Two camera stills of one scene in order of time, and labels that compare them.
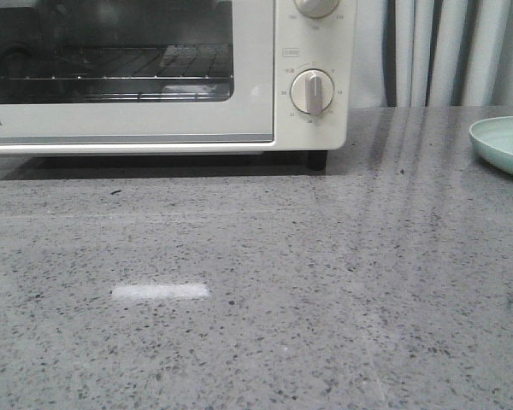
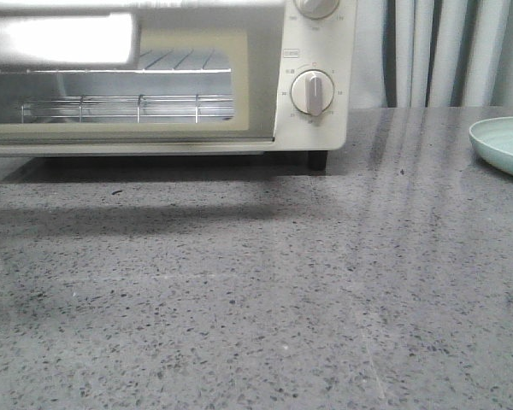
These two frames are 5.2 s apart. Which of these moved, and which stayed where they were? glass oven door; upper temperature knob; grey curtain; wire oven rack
Moved: wire oven rack
Stayed: glass oven door; upper temperature knob; grey curtain
